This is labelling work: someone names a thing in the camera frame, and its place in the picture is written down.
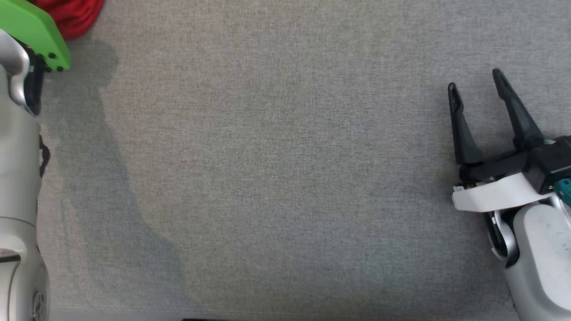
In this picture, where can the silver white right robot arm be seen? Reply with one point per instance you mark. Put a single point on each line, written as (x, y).
(544, 249)

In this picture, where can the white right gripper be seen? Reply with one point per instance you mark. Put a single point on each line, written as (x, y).
(499, 194)

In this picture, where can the red basketball jersey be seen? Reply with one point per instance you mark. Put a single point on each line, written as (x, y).
(76, 15)

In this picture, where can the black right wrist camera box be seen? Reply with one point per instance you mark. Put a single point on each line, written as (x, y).
(553, 160)

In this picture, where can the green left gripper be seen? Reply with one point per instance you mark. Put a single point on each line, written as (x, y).
(31, 26)

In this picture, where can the teal right camera connector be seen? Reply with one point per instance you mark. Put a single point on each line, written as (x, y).
(564, 189)

